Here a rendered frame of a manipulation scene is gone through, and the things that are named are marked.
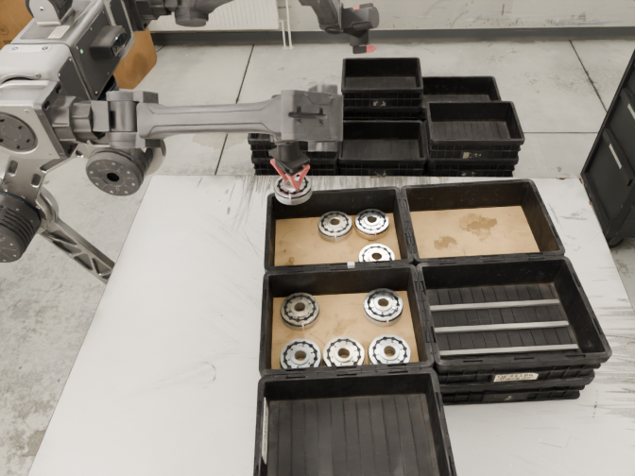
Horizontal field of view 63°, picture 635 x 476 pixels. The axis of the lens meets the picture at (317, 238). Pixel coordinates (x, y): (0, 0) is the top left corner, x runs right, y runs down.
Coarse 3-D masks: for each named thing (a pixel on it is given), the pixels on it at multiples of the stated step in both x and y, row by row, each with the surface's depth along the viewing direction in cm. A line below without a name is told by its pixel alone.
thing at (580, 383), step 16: (496, 384) 124; (512, 384) 124; (528, 384) 125; (544, 384) 125; (560, 384) 125; (576, 384) 125; (448, 400) 133; (464, 400) 133; (480, 400) 132; (496, 400) 132; (512, 400) 132; (528, 400) 132
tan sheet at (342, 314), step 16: (320, 304) 141; (336, 304) 141; (352, 304) 140; (320, 320) 137; (336, 320) 137; (352, 320) 137; (400, 320) 136; (272, 336) 135; (288, 336) 135; (304, 336) 134; (320, 336) 134; (336, 336) 134; (352, 336) 134; (368, 336) 134; (400, 336) 133; (272, 352) 132; (368, 352) 130; (416, 352) 130; (272, 368) 129
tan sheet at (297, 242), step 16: (288, 224) 162; (304, 224) 161; (352, 224) 160; (288, 240) 157; (304, 240) 157; (320, 240) 156; (352, 240) 156; (368, 240) 156; (384, 240) 155; (288, 256) 153; (304, 256) 153; (320, 256) 152; (336, 256) 152; (352, 256) 152; (400, 256) 151
